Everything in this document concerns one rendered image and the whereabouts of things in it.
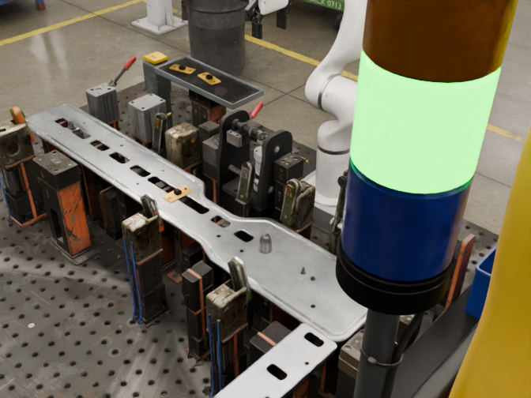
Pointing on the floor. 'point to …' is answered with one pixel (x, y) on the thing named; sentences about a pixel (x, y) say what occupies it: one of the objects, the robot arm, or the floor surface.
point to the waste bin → (216, 32)
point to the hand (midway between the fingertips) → (269, 29)
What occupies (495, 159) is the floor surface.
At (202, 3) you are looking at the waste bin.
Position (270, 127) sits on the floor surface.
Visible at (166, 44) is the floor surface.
